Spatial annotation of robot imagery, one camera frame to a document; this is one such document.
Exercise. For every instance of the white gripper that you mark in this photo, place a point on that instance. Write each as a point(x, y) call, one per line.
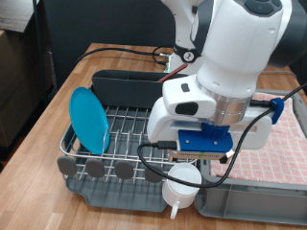
point(160, 124)

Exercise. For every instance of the white mug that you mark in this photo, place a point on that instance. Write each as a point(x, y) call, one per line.
point(182, 188)

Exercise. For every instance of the red-brown wooden spoon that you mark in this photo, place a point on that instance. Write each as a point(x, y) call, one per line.
point(172, 73)

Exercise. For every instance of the blue plate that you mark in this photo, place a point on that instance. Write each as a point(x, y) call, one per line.
point(88, 119)

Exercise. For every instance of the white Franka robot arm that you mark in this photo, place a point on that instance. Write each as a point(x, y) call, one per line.
point(236, 48)

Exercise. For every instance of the pink checked towel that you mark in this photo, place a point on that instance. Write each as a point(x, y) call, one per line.
point(281, 159)

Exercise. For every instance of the grey plastic crate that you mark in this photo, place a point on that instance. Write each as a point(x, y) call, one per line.
point(249, 204)

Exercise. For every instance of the dark grey cutlery caddy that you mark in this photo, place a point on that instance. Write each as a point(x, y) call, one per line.
point(128, 89)

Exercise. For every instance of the dark grey drain tray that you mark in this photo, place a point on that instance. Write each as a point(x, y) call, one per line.
point(112, 195)

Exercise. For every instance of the dark fabric partition panel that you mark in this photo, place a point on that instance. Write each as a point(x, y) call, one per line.
point(112, 22)

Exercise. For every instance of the black metal pole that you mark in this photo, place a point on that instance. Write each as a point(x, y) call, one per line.
point(40, 48)

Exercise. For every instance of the cardboard box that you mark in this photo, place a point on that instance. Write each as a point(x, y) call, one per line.
point(16, 89)

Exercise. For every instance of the dark wooden shelf board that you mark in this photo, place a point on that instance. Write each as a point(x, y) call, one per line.
point(16, 12)

